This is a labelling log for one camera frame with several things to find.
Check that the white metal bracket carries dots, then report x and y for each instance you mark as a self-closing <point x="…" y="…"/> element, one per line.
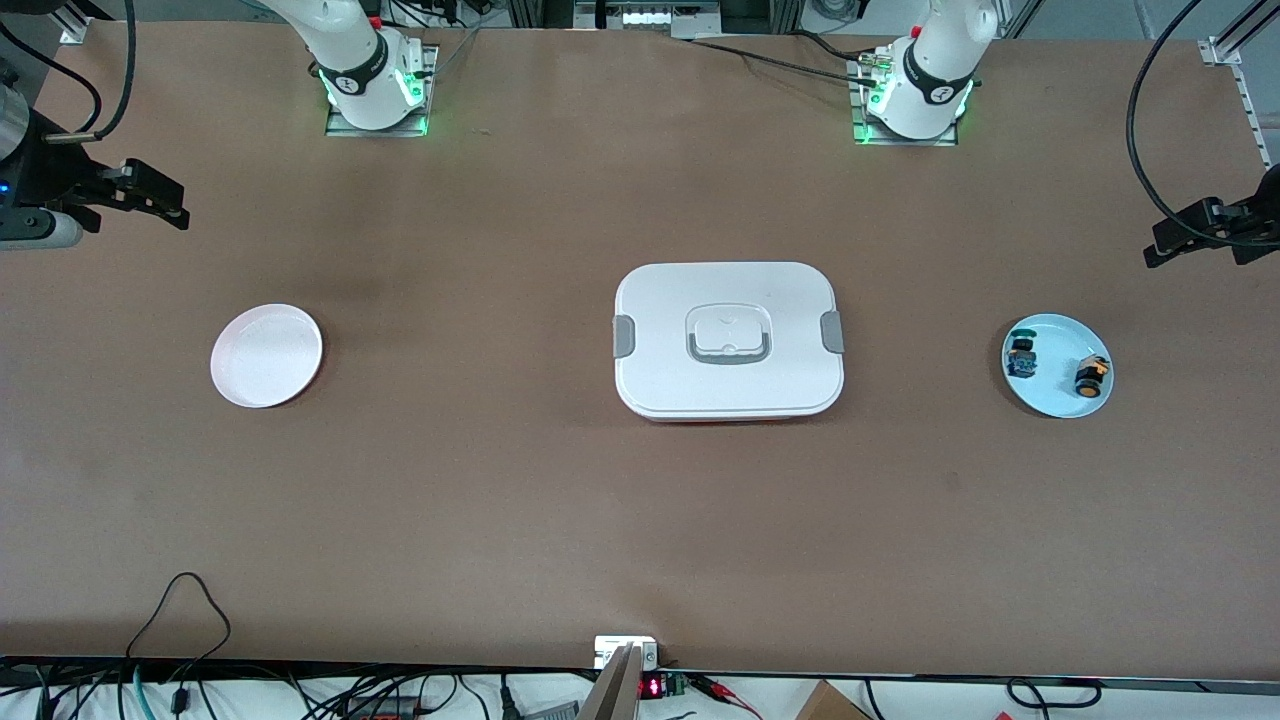
<point x="605" y="650"/>

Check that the brown cardboard box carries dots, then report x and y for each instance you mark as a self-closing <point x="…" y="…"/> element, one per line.
<point x="830" y="705"/>

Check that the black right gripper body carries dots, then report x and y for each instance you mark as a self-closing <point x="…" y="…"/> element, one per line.
<point x="48" y="172"/>

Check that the pink round plate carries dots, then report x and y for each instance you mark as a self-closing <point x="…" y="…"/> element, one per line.
<point x="265" y="355"/>

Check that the aluminium rail with perforated strip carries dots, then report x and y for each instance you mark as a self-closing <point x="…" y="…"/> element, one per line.
<point x="1225" y="48"/>

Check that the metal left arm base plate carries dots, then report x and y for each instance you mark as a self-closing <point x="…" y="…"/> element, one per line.
<point x="858" y="110"/>

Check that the orange push-button switch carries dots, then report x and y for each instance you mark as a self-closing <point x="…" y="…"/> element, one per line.
<point x="1090" y="380"/>

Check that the red digit display module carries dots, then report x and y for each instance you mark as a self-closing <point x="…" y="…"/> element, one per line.
<point x="652" y="688"/>

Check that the green and blue switch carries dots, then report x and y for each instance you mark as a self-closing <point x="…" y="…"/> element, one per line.
<point x="1022" y="355"/>

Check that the aluminium frame corner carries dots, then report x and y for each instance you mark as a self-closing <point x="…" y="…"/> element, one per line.
<point x="78" y="25"/>

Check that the aluminium profile bar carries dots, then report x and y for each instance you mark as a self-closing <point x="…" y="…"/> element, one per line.
<point x="615" y="690"/>

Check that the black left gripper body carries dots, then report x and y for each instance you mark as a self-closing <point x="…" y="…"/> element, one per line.
<point x="1262" y="214"/>

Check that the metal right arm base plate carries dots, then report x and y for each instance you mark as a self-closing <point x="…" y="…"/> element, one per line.
<point x="428" y="70"/>

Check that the light blue round plate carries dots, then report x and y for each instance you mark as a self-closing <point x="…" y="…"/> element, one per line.
<point x="1060" y="395"/>

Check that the silver metal bracket with lights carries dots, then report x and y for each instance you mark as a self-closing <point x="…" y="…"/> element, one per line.
<point x="650" y="18"/>

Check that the white lunch box grey clips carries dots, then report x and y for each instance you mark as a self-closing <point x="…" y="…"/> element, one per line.
<point x="730" y="300"/>

